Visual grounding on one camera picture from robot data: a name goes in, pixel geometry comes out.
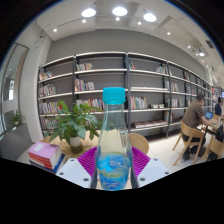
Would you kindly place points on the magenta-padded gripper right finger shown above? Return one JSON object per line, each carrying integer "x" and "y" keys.
{"x": 141, "y": 161}

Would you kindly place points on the group of wooden frame chairs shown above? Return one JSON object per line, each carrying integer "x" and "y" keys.
{"x": 190, "y": 131}

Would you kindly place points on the group of ceiling lights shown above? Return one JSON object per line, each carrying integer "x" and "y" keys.
{"x": 120, "y": 11}

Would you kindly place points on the red book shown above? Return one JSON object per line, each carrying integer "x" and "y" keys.
{"x": 50, "y": 161}

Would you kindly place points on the person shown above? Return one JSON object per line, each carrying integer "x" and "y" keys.
{"x": 193, "y": 115}
{"x": 219, "y": 108}

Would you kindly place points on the open laptop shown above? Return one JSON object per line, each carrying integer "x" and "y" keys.
{"x": 208, "y": 115}

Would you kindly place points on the clear bottle with blue cap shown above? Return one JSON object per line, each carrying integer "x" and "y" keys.
{"x": 114, "y": 150}

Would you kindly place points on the green plant by window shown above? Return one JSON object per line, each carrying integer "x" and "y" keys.
{"x": 17, "y": 117}

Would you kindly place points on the wooden shell chair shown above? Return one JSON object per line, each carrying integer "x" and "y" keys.
{"x": 140, "y": 141}

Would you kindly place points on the grey wall shelf unit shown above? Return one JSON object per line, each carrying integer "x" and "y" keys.
{"x": 110, "y": 80}

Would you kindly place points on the green potted table plant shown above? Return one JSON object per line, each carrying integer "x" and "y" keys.
{"x": 75, "y": 125}

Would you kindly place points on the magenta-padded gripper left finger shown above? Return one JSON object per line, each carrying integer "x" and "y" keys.
{"x": 86, "y": 161}

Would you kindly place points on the pink-covered book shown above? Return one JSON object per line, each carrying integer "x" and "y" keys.
{"x": 43, "y": 150}

